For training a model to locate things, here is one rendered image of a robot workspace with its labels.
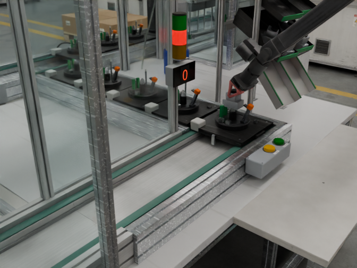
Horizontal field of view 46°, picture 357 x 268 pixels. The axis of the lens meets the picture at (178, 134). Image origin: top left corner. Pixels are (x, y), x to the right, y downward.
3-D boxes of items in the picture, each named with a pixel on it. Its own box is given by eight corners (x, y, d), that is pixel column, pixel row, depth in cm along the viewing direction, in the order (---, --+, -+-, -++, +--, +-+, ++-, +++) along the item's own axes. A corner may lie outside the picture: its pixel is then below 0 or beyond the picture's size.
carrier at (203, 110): (221, 110, 186) (222, 83, 180) (187, 128, 169) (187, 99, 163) (179, 97, 199) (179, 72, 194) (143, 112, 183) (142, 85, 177)
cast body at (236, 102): (243, 106, 165) (244, 89, 162) (237, 110, 162) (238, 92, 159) (226, 102, 170) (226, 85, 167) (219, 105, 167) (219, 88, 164)
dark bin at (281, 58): (296, 57, 177) (305, 42, 171) (277, 63, 169) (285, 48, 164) (252, 18, 189) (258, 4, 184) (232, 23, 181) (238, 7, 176)
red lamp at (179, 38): (189, 43, 148) (189, 29, 145) (180, 46, 144) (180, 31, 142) (178, 41, 150) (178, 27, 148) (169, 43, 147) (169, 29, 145)
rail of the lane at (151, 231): (289, 145, 175) (292, 122, 170) (138, 264, 114) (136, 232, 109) (277, 142, 178) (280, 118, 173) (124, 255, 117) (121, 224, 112)
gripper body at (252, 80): (230, 79, 155) (241, 66, 150) (245, 72, 162) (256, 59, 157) (241, 92, 154) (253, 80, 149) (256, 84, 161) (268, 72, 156)
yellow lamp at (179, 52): (189, 57, 150) (189, 43, 148) (180, 60, 146) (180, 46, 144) (178, 55, 153) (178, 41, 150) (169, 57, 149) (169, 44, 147)
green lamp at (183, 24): (189, 28, 145) (189, 14, 143) (180, 31, 142) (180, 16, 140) (178, 26, 148) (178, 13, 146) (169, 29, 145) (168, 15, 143)
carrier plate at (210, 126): (272, 126, 171) (273, 121, 170) (241, 148, 154) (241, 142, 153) (223, 111, 185) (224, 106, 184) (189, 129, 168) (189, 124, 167)
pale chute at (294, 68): (309, 92, 195) (316, 88, 191) (292, 99, 187) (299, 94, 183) (279, 42, 199) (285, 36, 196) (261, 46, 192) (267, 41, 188)
